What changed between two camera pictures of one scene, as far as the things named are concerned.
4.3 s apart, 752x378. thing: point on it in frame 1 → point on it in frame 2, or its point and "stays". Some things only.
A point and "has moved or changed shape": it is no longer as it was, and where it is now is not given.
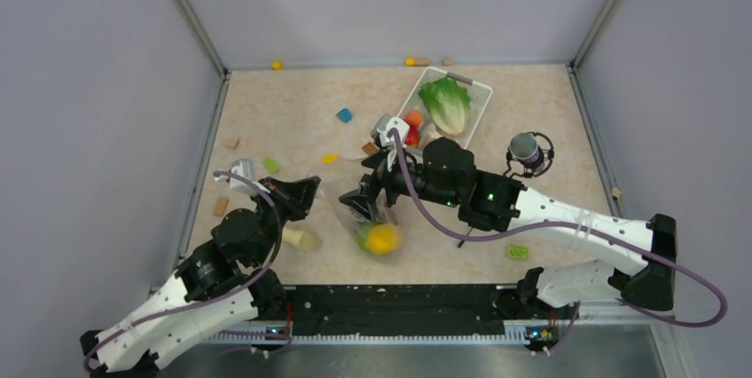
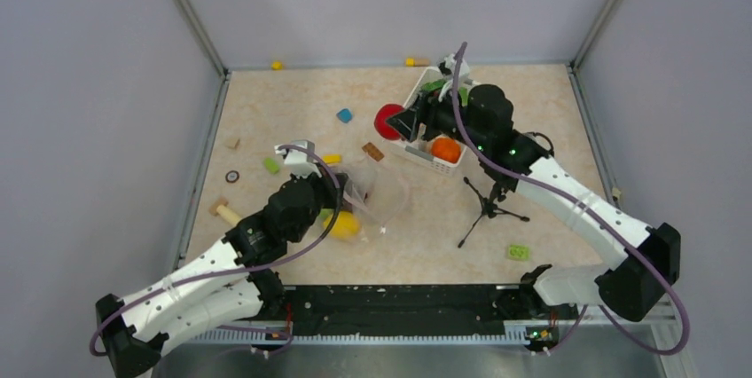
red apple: [413, 135] has moved or changed shape
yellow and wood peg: [411, 61] stays
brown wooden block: [370, 148] stays
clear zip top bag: [379, 241] has moved or changed shape
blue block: [344, 114] stays
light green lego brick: [519, 251] stays
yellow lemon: [382, 239] → [345, 225]
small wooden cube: [232, 142] stays
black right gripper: [364, 198] → [425, 111]
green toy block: [270, 164] stays
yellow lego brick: [330, 158] stays
